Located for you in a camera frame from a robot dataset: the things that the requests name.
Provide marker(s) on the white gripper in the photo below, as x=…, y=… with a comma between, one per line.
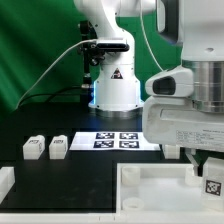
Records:
x=173, y=121

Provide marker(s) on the white square tabletop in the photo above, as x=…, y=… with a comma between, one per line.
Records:
x=161, y=194

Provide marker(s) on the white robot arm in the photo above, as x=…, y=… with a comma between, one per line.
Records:
x=196, y=25

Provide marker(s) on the white sheet with fiducial tags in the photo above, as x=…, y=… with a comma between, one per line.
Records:
x=133, y=141

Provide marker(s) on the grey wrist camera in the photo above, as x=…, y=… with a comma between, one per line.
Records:
x=177, y=82

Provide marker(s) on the black camera on mount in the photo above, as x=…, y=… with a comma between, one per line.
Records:
x=94, y=53

